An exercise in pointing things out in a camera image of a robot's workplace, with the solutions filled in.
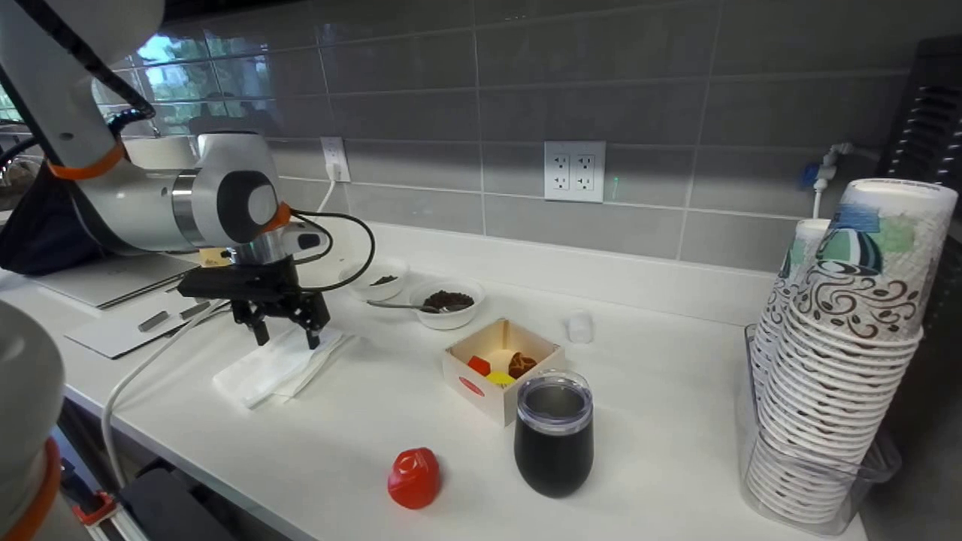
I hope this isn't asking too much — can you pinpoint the black tumbler with clear lid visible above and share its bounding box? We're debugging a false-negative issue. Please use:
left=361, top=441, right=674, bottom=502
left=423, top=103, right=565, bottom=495
left=512, top=370, right=596, bottom=502

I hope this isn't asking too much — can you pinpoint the white power cable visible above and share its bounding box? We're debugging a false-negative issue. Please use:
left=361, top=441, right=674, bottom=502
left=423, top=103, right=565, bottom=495
left=99, top=177, right=341, bottom=492

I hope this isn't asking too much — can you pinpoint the blue white spray bottle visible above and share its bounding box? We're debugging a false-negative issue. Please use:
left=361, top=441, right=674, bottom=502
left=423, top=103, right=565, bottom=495
left=797, top=142, right=855, bottom=219

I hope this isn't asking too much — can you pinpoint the black rack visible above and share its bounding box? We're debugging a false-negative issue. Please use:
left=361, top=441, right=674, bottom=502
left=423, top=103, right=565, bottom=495
left=877, top=34, right=962, bottom=206

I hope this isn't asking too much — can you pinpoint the metal spoon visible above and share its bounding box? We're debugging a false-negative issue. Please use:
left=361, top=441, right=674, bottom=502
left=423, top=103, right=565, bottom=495
left=363, top=298, right=448, bottom=317

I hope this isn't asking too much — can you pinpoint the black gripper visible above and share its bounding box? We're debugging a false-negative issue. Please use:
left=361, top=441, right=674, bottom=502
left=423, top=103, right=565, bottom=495
left=228, top=255, right=332, bottom=352

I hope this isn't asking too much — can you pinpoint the small clear plastic cup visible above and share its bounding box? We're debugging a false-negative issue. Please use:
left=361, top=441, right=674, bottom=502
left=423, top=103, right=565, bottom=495
left=562, top=309, right=599, bottom=347

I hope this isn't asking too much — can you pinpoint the white double wall outlet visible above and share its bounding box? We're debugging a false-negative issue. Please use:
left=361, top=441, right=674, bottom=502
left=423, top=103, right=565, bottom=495
left=541, top=138, right=608, bottom=203

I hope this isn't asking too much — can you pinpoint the white paper napkin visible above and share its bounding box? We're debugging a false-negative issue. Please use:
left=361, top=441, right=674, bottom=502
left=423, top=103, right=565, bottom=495
left=210, top=329, right=355, bottom=411

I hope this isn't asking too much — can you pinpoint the small white bowl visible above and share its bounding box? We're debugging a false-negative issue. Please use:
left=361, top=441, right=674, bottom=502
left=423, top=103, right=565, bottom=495
left=350, top=258, right=412, bottom=300

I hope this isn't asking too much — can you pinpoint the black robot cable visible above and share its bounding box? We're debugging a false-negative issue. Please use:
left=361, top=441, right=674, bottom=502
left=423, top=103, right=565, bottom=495
left=0, top=0, right=377, bottom=296

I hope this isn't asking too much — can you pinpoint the clear plastic cup holder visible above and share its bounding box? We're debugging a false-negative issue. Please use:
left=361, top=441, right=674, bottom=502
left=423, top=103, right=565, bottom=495
left=737, top=321, right=900, bottom=539

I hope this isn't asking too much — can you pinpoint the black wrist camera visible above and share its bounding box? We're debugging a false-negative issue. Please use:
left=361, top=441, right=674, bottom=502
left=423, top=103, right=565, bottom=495
left=178, top=264, right=240, bottom=300

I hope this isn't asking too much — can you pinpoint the white paper towel roll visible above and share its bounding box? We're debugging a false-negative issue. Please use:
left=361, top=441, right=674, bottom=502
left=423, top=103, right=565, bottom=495
left=121, top=132, right=205, bottom=174

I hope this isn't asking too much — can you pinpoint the grey flat tray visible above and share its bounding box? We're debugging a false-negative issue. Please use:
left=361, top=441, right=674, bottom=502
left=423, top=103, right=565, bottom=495
left=40, top=250, right=205, bottom=317

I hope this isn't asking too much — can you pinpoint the wall outlet with white plug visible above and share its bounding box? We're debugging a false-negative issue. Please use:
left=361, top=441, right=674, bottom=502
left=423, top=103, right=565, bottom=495
left=317, top=134, right=350, bottom=189

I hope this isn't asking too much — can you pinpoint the black backpack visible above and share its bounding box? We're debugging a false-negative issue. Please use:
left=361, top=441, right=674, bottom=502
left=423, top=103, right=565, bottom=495
left=0, top=163, right=101, bottom=280

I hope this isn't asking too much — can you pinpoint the white bowl with dark food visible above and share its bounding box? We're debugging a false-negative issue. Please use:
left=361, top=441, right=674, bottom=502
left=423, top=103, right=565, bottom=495
left=405, top=277, right=486, bottom=333

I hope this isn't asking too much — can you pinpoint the brown toy in box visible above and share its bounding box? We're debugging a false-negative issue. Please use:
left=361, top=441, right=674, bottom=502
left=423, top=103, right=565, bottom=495
left=504, top=349, right=538, bottom=383

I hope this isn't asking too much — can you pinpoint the white flat board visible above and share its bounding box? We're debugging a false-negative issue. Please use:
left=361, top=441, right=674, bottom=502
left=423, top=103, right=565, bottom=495
left=64, top=296, right=238, bottom=363

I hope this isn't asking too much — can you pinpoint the tall patterned paper cup stack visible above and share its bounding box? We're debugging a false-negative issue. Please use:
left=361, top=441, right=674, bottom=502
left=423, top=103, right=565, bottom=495
left=743, top=174, right=958, bottom=528

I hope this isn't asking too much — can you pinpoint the red toy pepper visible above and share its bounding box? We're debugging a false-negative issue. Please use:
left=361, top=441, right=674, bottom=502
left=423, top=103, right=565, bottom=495
left=385, top=445, right=445, bottom=512

